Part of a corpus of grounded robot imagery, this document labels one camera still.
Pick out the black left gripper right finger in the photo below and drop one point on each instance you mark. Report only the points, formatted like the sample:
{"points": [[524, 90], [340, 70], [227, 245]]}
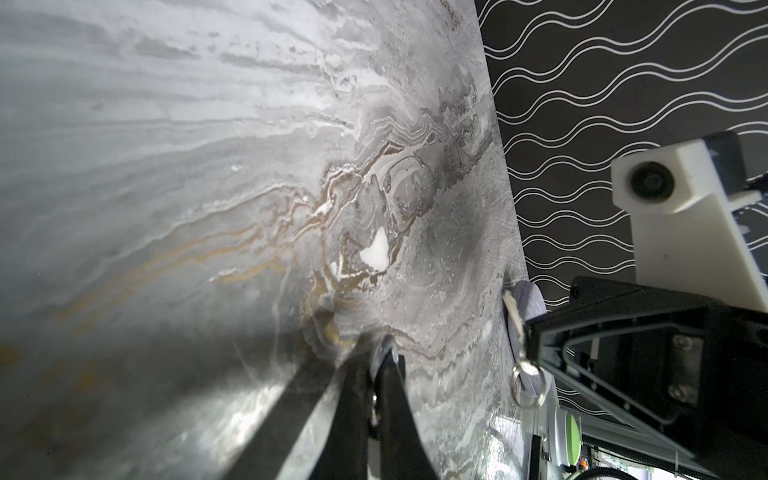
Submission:
{"points": [[402, 455]]}

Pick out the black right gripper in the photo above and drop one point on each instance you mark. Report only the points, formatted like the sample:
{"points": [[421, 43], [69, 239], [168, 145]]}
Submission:
{"points": [[688, 370]]}

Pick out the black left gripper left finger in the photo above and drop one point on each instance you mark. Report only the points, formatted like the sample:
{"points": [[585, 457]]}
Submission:
{"points": [[345, 453]]}

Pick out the black padlock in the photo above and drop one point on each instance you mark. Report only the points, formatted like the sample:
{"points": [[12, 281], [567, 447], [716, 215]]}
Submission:
{"points": [[385, 347]]}

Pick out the green round button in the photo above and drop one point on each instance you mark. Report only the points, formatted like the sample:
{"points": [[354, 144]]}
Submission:
{"points": [[567, 438]]}

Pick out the grey oval felt pad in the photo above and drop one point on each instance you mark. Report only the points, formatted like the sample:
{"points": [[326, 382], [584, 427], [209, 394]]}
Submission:
{"points": [[531, 305]]}

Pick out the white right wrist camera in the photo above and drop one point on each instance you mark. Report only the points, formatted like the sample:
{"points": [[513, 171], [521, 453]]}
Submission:
{"points": [[681, 200]]}

